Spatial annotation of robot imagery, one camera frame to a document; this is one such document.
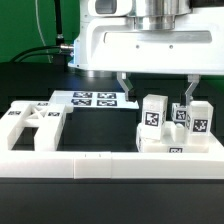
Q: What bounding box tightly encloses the thin white cable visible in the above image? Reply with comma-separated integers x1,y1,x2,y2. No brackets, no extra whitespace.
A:
34,0,54,64

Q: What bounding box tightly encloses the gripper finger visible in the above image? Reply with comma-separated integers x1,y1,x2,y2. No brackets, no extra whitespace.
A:
117,72,135,102
181,74,200,106

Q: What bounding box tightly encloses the white U-shaped fence frame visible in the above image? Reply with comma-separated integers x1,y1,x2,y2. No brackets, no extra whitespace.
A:
0,128,224,179

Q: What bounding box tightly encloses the black vertical pole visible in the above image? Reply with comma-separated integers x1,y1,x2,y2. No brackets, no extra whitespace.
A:
54,0,64,45

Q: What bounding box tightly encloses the black cable bundle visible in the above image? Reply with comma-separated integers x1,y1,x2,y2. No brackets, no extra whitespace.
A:
9,43,75,64

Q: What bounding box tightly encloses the white chair back frame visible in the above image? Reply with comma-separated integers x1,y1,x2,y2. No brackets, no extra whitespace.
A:
0,101,73,152

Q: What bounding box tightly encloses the white chair seat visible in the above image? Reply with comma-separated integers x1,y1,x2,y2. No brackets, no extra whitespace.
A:
136,121,224,153

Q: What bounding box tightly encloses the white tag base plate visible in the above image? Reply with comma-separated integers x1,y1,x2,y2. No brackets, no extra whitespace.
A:
50,91,139,109

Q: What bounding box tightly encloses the white tagged cube right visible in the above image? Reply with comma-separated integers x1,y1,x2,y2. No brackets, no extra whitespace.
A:
171,103,186,122

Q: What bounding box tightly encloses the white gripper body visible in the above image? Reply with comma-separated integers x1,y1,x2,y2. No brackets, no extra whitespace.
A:
70,0,224,75

